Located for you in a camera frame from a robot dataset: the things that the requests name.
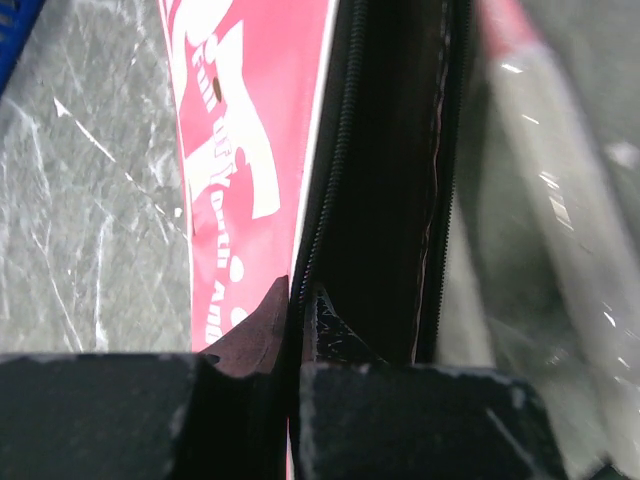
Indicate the blue plastic basket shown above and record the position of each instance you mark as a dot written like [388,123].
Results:
[18,18]

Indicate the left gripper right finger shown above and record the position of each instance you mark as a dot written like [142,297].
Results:
[362,418]

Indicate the pink racket cover bag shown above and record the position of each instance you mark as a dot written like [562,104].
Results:
[317,142]

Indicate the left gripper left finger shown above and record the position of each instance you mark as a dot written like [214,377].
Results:
[218,414]

